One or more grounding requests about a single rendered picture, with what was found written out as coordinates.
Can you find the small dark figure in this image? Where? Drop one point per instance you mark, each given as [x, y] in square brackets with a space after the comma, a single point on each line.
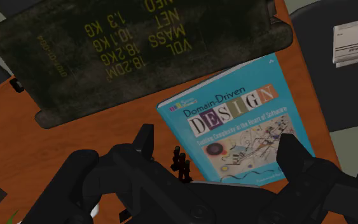
[181, 166]

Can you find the orange wooden table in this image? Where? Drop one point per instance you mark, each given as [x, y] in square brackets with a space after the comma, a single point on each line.
[14, 136]

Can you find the white newspaper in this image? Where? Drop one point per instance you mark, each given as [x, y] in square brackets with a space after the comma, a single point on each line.
[352, 43]

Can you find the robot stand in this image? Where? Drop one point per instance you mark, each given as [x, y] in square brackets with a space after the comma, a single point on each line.
[82, 71]

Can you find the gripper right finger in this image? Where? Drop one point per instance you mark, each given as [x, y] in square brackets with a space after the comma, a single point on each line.
[309, 189]

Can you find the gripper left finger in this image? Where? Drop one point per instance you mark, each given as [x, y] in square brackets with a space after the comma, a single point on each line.
[126, 186]

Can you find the blue book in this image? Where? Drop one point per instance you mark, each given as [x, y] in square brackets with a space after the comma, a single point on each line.
[197, 130]

